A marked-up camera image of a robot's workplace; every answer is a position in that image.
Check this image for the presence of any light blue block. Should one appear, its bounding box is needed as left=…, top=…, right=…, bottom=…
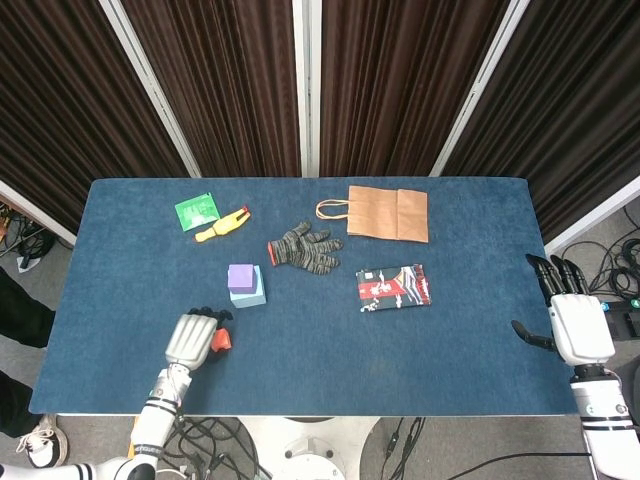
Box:
left=229, top=264, right=268, bottom=309

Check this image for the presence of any black floor cable bundle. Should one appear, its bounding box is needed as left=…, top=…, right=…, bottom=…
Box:
left=0, top=199, right=59, bottom=271
left=169, top=417, right=274, bottom=480
left=562, top=207, right=640, bottom=301

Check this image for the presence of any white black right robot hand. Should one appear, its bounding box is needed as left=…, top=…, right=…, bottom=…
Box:
left=510, top=253, right=616, bottom=366

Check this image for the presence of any dark patterned folded packet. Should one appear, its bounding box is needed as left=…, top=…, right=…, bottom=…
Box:
left=355, top=263, right=432, bottom=314

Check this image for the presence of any brown curtain partition panel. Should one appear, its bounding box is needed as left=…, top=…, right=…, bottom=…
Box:
left=429, top=0, right=640, bottom=256
left=0, top=0, right=202, bottom=246
left=122, top=0, right=309, bottom=179
left=307, top=0, right=531, bottom=179

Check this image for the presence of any black trouser leg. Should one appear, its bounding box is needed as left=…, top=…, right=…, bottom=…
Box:
left=0, top=267, right=56, bottom=351
left=0, top=369, right=47, bottom=442

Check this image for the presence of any black power strip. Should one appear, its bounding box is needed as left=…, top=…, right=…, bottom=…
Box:
left=602, top=297, right=640, bottom=342

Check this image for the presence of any medium purple cube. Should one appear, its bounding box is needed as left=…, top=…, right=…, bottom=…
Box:
left=227, top=263, right=257, bottom=294

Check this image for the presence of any long black floor cable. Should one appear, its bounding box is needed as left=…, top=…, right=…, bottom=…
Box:
left=447, top=451, right=591, bottom=480

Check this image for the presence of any white black sneaker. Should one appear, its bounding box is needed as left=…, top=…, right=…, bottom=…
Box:
left=16, top=414, right=69, bottom=469

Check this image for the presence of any black cable with inline switch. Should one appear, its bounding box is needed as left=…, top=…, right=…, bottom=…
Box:
left=382, top=417, right=427, bottom=480

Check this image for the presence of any grey striped knit glove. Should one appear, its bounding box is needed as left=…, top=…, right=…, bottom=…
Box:
left=267, top=222, right=344, bottom=277

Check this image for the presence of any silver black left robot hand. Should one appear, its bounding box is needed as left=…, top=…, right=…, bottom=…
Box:
left=163, top=306, right=234, bottom=372

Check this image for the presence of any yellow rubber chicken toy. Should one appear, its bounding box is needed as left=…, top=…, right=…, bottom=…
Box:
left=194, top=206, right=252, bottom=244

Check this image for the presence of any brown paper bag with handles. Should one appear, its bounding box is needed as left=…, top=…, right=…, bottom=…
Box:
left=315, top=184, right=430, bottom=245

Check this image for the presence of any green foil packet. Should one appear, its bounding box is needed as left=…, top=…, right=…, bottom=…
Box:
left=174, top=191, right=222, bottom=233

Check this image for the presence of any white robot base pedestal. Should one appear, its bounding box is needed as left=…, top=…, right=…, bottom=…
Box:
left=238, top=417, right=382, bottom=480

